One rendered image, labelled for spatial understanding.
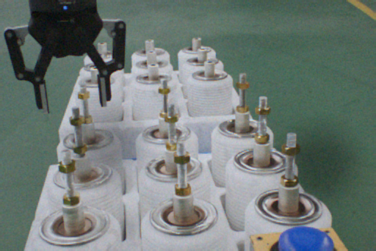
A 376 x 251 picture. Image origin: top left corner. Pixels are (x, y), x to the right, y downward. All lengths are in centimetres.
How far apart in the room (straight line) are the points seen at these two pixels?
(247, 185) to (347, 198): 51
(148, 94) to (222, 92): 15
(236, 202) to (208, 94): 40
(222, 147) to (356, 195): 46
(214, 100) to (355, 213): 36
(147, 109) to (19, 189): 37
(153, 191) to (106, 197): 6
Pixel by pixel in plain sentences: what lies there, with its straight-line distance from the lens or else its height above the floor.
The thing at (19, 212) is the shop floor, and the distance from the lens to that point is 113.
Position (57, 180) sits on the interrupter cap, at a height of 25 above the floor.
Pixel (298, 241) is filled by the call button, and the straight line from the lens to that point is 39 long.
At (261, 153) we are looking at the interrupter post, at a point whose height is 27.
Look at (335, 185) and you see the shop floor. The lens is 118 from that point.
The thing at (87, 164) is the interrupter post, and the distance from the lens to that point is 66.
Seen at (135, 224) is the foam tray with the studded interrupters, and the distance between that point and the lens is 69.
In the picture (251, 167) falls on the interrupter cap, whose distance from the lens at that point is 67.
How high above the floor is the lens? 55
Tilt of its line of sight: 21 degrees down
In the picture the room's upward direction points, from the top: 2 degrees counter-clockwise
